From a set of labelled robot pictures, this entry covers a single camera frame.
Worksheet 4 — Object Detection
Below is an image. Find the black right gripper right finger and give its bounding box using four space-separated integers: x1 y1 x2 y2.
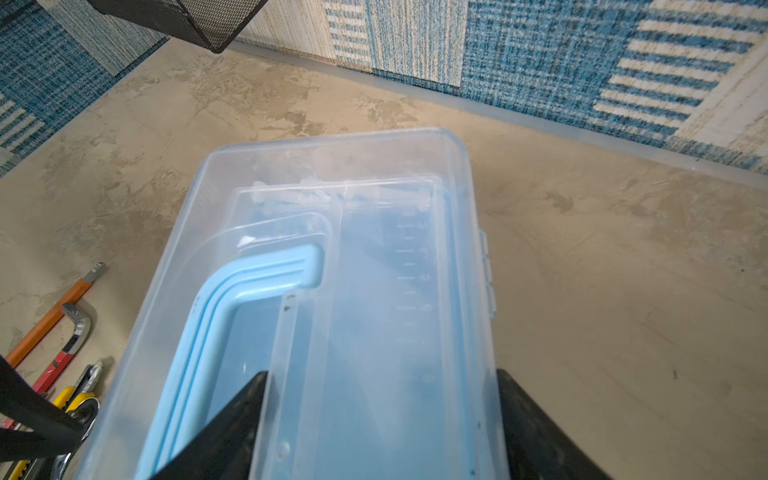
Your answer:
497 369 610 480

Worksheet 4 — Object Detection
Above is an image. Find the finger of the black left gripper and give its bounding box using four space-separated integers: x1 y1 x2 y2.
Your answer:
1 358 84 462

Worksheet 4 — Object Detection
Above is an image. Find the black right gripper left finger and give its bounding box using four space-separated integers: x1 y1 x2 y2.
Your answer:
152 371 268 480

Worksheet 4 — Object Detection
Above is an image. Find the blue toolbox with clear lid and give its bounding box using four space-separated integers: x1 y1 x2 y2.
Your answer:
75 128 509 479

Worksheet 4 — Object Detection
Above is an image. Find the yellow black utility knife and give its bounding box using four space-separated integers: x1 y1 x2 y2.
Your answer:
4 360 105 480

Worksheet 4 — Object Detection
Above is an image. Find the red sleeved hex key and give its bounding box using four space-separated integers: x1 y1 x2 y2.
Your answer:
1 303 92 430

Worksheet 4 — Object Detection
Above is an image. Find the orange sleeved hex key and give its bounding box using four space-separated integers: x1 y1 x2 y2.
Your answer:
5 262 106 368

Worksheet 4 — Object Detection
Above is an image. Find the black mesh shelf rack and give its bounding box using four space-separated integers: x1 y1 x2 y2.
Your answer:
89 0 268 54

